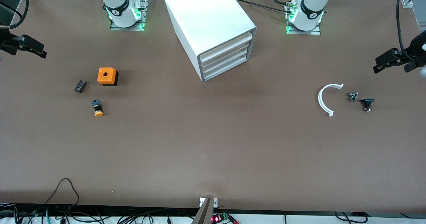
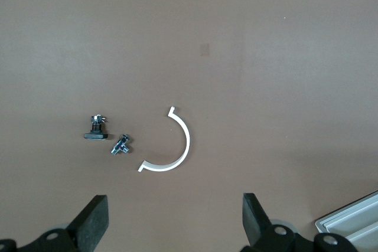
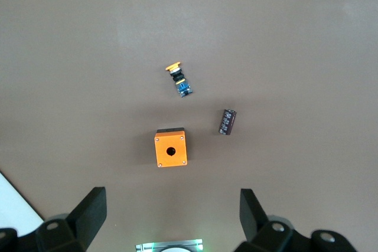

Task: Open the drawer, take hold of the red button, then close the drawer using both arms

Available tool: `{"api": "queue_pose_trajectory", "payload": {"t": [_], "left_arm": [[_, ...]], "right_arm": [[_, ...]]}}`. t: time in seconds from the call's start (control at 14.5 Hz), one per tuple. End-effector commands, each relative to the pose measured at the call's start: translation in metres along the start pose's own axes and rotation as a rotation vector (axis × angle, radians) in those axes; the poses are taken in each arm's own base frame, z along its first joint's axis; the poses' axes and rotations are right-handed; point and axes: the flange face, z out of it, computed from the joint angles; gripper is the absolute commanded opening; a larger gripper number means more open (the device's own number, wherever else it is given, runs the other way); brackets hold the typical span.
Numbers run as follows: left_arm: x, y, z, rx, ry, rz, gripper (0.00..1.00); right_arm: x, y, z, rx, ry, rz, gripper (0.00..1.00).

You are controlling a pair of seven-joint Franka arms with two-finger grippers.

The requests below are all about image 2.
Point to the white semicircular plastic clamp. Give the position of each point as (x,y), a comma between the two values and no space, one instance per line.
(186,142)

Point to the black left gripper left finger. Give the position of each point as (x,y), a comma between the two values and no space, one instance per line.
(88,225)

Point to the small chrome metal fitting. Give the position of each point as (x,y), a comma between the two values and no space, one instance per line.
(121,144)

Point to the white plastic drawer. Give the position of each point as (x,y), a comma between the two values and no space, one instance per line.
(354,216)
(367,238)

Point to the black switch component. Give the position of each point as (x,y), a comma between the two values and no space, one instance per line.
(94,136)

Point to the white drawer cabinet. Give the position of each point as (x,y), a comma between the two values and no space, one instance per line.
(339,213)

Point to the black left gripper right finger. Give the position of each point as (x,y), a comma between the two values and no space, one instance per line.
(257,228)

